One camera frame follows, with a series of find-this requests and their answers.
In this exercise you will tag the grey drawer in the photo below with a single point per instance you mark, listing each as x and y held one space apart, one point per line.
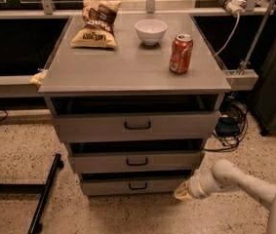
124 162
131 186
135 126

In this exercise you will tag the yellow brown chip bag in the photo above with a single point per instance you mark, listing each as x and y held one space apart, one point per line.
98 30

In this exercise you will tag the grey left rail beam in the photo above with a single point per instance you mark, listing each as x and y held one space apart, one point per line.
18 87

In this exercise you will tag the grey rail beam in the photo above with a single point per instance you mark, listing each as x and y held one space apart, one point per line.
241 82
18 87

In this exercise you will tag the orange soda can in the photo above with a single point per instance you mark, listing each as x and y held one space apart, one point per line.
181 53

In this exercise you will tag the grey metal rod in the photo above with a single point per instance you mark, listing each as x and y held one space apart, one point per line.
244 62

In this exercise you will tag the yellow tape piece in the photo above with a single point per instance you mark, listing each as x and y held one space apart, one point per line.
39 77

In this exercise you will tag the white bowl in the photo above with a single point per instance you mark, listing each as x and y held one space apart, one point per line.
150 31

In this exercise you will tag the grey middle drawer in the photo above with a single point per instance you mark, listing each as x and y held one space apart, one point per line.
124 162

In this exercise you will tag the grey drawer cabinet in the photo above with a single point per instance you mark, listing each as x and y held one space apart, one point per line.
133 79

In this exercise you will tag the grey right rail beam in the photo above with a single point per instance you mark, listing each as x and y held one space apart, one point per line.
241 82

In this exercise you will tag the black stand leg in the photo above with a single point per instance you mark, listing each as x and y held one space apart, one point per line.
43 190

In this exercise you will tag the white power strip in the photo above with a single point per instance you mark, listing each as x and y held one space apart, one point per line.
234 7

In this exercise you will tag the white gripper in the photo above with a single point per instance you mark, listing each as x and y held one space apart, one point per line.
194 186

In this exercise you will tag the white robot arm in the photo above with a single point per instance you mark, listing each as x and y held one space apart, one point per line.
224 176

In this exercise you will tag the grey top drawer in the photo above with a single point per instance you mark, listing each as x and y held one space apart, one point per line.
135 126

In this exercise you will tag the grey bottom drawer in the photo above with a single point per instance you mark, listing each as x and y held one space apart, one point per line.
131 186

